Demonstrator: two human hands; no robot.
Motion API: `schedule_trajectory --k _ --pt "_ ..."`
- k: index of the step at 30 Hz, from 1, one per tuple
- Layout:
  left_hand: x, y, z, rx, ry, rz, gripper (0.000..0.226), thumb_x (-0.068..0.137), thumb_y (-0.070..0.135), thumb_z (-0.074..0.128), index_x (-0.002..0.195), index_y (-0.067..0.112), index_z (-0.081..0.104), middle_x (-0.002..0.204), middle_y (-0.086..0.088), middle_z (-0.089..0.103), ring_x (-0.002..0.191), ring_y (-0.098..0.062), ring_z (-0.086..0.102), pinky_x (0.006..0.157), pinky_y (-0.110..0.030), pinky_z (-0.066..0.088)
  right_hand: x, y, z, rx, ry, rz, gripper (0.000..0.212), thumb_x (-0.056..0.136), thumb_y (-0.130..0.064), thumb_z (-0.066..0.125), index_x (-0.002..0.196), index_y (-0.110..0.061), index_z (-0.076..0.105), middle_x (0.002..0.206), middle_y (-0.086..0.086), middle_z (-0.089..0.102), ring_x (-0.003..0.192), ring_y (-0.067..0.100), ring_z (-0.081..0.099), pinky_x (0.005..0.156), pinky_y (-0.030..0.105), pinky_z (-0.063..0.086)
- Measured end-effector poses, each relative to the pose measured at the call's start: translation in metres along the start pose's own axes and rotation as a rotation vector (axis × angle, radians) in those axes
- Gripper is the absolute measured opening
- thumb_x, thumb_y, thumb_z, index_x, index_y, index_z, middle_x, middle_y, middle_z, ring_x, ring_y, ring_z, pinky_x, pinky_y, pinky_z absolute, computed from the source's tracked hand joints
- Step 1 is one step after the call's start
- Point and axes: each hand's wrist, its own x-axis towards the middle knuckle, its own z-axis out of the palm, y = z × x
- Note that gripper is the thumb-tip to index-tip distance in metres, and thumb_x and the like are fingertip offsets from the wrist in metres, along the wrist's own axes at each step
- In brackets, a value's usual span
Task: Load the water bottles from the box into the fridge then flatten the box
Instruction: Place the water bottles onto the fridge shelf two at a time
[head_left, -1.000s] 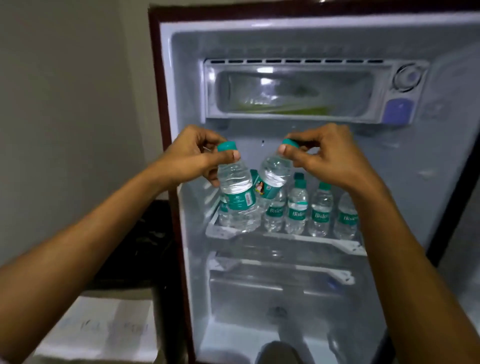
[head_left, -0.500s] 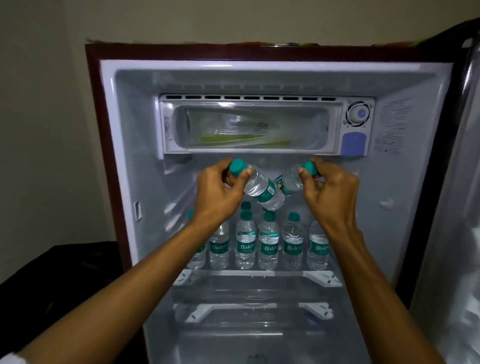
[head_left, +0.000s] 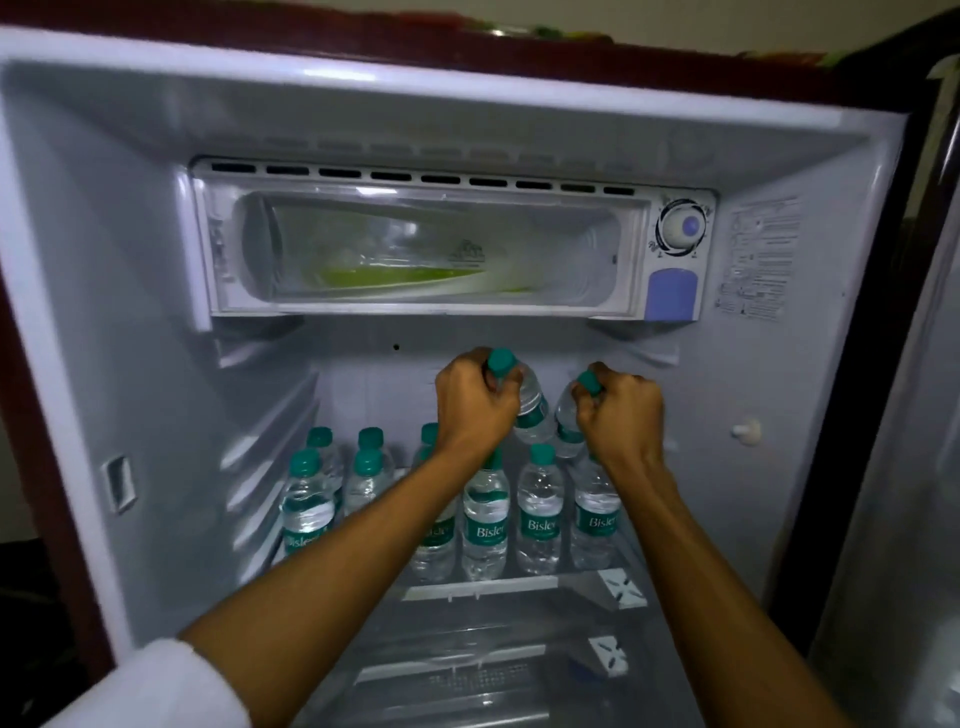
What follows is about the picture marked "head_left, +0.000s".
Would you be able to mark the person's white shirt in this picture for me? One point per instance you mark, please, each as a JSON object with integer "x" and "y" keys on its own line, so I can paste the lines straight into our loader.
{"x": 150, "y": 690}

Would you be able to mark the green tray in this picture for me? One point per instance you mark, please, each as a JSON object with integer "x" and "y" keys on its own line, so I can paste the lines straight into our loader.
{"x": 390, "y": 279}

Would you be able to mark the dark maroon refrigerator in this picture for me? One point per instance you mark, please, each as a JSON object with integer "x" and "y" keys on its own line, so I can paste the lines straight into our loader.
{"x": 112, "y": 300}

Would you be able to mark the lavender push button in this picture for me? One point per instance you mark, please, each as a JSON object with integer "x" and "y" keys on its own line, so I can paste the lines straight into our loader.
{"x": 673, "y": 296}

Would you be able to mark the person's right hand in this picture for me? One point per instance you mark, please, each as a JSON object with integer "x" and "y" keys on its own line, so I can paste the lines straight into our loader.
{"x": 626, "y": 420}

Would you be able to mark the bottle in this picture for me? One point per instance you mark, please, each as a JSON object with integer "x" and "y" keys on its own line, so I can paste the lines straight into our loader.
{"x": 532, "y": 409}
{"x": 566, "y": 427}

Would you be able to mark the person's right forearm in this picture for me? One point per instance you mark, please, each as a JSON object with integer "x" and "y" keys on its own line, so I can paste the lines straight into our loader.
{"x": 712, "y": 600}

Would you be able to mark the person's left forearm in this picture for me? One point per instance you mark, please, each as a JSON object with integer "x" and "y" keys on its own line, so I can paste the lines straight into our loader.
{"x": 337, "y": 585}

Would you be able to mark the glass shelf white trim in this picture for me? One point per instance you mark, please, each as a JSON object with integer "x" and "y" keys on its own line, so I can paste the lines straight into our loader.
{"x": 607, "y": 654}
{"x": 615, "y": 589}

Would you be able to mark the row of bottles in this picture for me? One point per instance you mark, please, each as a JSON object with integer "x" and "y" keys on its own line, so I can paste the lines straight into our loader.
{"x": 536, "y": 517}

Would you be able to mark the white instruction sticker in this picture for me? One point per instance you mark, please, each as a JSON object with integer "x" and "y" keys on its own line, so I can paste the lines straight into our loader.
{"x": 757, "y": 262}

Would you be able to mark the person's left hand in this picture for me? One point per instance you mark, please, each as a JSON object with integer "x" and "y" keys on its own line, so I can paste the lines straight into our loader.
{"x": 469, "y": 405}

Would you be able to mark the white wall peg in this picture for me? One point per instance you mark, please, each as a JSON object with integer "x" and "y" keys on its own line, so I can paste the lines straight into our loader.
{"x": 746, "y": 430}

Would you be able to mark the white thermostat dial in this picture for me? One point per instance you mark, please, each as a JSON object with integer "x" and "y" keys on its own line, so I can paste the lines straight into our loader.
{"x": 679, "y": 225}

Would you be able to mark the white freezer compartment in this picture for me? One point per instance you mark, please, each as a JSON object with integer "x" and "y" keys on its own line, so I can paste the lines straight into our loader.
{"x": 600, "y": 285}

